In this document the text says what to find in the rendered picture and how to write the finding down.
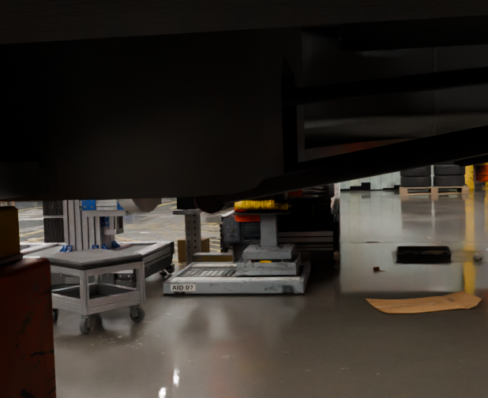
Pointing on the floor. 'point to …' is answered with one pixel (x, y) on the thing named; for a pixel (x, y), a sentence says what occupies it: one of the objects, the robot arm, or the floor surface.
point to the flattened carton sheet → (411, 306)
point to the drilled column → (193, 236)
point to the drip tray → (423, 250)
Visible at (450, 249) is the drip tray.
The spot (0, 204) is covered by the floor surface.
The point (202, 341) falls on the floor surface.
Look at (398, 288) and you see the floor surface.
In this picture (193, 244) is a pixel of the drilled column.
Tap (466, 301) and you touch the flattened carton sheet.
